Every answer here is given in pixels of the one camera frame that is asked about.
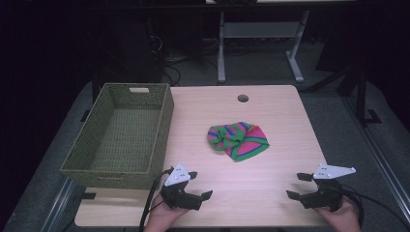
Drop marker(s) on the grey metal desk frame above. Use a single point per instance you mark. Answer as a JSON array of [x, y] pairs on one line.
[[257, 30]]

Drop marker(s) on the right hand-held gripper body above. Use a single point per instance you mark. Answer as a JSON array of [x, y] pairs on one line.
[[325, 196]]

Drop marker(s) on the dark round table grommet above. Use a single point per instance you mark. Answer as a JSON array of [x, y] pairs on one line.
[[242, 98]]

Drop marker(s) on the person's left hand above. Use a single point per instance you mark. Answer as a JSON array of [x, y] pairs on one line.
[[159, 217]]

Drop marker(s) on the dark metal stand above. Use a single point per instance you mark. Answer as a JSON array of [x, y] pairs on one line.
[[361, 96]]

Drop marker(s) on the aluminium rail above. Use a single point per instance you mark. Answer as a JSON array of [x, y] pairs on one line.
[[59, 206], [383, 161]]

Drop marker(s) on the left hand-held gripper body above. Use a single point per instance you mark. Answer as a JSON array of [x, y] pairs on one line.
[[177, 175]]

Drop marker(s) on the striped pink green cloth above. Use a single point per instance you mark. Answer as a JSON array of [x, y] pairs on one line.
[[241, 141]]

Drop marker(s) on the person's right hand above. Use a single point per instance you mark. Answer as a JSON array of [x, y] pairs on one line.
[[345, 220]]

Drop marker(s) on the green woven basket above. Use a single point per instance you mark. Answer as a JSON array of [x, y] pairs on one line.
[[125, 138]]

